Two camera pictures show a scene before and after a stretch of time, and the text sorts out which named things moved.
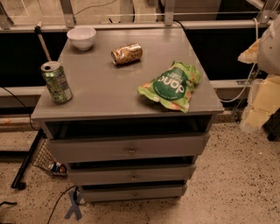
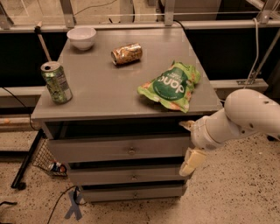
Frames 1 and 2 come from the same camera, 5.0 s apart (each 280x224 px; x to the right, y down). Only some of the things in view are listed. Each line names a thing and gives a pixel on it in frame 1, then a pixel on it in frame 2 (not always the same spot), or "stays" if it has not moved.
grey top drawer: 66,150 stays
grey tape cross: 74,207 stays
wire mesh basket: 44,157 stays
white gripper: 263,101 → 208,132
